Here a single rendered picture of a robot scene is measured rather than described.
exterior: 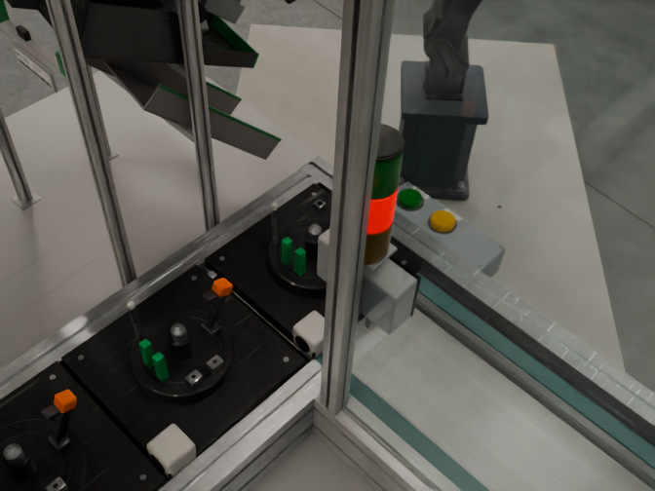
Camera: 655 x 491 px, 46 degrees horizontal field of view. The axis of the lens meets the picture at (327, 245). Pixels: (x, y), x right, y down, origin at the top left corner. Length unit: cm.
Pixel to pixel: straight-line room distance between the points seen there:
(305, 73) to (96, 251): 62
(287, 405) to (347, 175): 45
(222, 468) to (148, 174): 66
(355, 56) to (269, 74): 108
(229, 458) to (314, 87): 90
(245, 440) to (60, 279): 48
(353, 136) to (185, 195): 81
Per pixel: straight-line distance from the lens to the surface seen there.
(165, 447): 103
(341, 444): 111
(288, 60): 176
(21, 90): 322
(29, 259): 142
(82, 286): 136
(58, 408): 100
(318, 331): 110
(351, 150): 69
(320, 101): 165
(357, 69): 64
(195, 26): 106
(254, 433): 106
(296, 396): 109
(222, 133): 124
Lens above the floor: 190
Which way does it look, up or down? 49 degrees down
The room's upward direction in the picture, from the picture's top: 3 degrees clockwise
